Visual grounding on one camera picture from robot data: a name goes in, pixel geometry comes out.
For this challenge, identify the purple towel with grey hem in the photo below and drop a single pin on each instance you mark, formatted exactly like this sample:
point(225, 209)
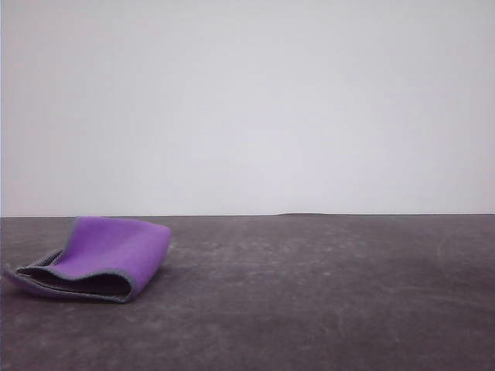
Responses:
point(112, 247)

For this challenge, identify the grey table cloth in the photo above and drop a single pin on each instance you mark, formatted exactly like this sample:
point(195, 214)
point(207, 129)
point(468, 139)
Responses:
point(309, 293)

